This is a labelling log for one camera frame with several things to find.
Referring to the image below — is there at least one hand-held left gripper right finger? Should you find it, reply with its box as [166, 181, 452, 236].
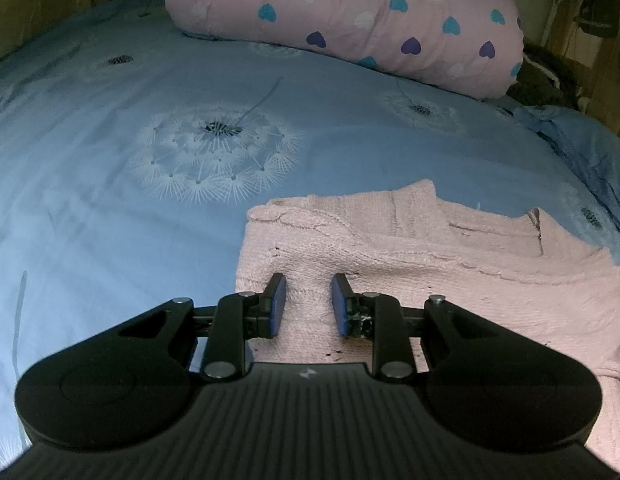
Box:
[330, 272, 496, 381]

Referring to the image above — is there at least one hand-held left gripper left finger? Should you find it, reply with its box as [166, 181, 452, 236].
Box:
[117, 272, 288, 383]

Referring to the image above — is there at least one pink knitted cardigan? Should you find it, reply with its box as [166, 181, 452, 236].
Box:
[234, 179, 620, 476]

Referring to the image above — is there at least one blue dandelion print bed sheet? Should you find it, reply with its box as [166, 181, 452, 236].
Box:
[0, 0, 620, 466]

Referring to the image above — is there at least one pink heart-patterned pillow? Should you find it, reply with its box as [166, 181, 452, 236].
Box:
[165, 0, 525, 100]

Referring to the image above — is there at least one blue crumpled blanket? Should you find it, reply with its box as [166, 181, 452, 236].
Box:
[512, 105, 620, 221]

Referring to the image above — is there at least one dark fuzzy cloth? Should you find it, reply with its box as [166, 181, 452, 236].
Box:
[505, 42, 581, 108]

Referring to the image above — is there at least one dark hanging bag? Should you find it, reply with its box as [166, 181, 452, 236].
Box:
[572, 0, 620, 38]

